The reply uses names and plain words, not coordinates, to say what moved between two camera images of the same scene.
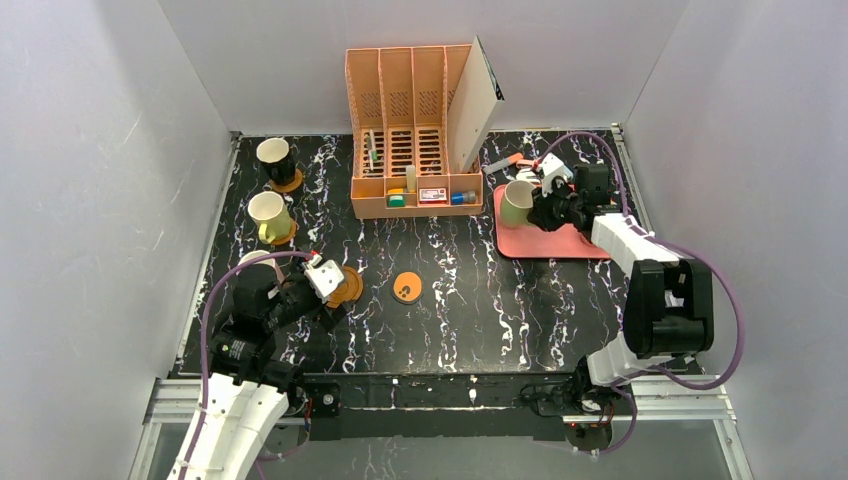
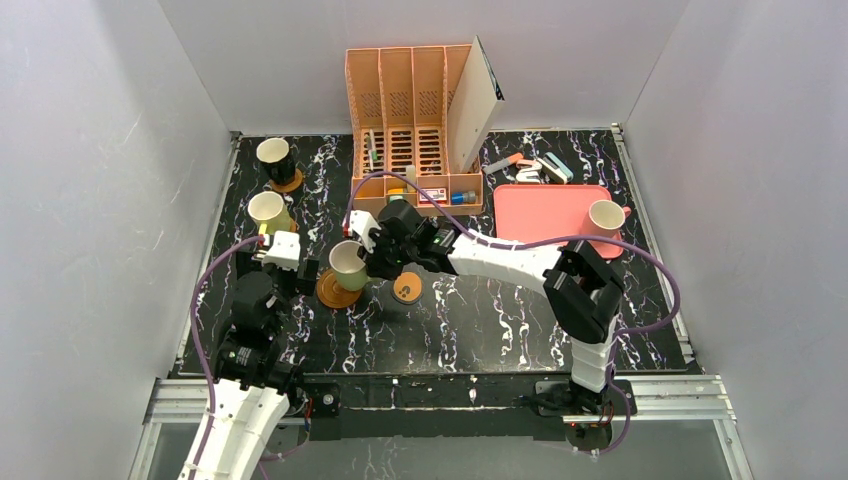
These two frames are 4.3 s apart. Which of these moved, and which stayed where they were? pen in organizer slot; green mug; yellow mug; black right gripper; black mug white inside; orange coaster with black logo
Moved: black right gripper; green mug
Stayed: black mug white inside; orange coaster with black logo; pen in organizer slot; yellow mug
